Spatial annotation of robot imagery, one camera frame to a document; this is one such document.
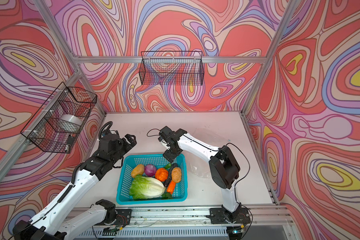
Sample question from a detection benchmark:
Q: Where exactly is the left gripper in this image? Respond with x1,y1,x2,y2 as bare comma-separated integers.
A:
108,133,136,167

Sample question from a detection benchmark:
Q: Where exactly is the tan bread bun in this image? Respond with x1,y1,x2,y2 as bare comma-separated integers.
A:
171,167,182,184

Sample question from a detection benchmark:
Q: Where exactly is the purple onion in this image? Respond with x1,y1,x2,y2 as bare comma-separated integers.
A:
144,164,157,177

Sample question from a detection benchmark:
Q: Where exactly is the orange pumpkin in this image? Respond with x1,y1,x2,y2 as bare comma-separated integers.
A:
155,168,169,182

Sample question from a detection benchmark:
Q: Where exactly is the clear zip top bag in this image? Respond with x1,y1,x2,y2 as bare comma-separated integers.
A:
185,127,231,180

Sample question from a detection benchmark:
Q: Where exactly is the teal plastic basket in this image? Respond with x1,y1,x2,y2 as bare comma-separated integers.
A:
116,154,188,205

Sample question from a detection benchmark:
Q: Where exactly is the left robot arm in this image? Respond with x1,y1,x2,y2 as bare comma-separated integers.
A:
11,133,137,240

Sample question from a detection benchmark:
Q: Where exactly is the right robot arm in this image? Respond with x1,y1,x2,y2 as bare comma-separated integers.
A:
158,126,241,214

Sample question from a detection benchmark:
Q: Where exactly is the green chili pepper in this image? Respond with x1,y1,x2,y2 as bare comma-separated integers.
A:
164,163,172,170

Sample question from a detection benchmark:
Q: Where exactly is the brown potato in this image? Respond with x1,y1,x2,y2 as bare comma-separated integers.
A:
131,164,145,178

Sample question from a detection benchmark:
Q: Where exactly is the white roll in basket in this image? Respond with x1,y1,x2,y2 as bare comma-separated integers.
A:
58,114,83,133

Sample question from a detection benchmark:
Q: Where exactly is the green lettuce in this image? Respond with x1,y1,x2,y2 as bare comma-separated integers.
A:
129,175,166,200

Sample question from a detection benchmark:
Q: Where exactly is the orange carrot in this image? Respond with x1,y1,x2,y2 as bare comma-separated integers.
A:
167,181,176,195

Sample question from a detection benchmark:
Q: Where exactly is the black wire basket left wall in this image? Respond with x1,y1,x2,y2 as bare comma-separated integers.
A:
21,83,98,154

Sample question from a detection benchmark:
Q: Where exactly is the black wire basket wall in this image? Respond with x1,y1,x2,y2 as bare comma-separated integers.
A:
21,83,98,154
139,50,205,86

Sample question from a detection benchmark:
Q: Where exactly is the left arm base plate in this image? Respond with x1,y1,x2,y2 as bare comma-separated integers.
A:
102,209,132,227

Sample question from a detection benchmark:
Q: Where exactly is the black wire basket back wall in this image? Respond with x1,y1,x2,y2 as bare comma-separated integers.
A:
139,50,205,86

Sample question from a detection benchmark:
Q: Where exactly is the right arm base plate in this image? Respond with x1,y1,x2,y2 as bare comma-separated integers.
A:
206,206,252,225

